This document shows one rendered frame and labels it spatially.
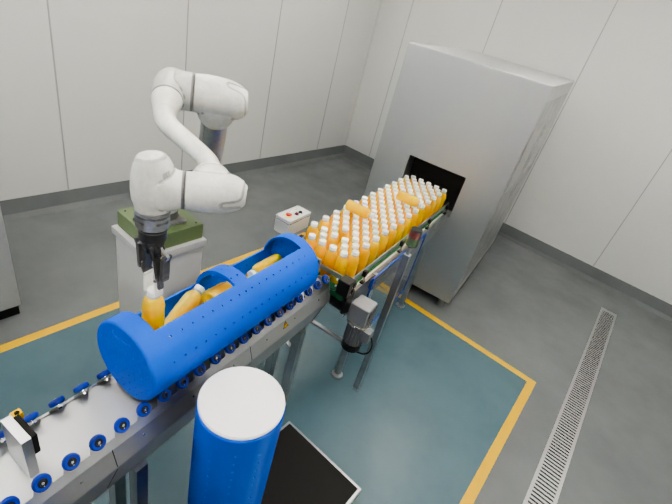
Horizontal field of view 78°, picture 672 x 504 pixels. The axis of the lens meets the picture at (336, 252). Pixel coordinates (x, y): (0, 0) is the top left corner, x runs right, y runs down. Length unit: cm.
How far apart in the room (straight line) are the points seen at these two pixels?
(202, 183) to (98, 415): 83
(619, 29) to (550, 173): 157
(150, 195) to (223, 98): 58
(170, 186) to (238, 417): 73
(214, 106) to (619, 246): 503
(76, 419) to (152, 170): 83
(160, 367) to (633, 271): 533
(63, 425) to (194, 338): 45
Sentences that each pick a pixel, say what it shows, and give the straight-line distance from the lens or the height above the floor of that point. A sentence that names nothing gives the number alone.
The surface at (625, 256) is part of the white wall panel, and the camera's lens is 587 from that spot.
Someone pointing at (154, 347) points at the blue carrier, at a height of 120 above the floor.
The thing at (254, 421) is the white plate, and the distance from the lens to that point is 141.
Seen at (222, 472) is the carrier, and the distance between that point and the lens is 153.
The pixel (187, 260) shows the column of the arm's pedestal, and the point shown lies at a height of 90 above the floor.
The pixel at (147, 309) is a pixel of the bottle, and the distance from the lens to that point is 140.
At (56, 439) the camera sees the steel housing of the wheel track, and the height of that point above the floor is 93.
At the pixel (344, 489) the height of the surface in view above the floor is 15.
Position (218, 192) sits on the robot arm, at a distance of 114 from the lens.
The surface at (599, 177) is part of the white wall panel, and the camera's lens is 569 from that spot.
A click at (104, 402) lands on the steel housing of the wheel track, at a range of 161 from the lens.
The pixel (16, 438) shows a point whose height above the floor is 108.
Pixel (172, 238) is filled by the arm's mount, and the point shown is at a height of 105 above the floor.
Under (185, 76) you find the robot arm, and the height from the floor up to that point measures 184.
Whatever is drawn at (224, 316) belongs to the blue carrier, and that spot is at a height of 118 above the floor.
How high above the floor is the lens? 219
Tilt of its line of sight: 31 degrees down
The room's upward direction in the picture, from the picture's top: 16 degrees clockwise
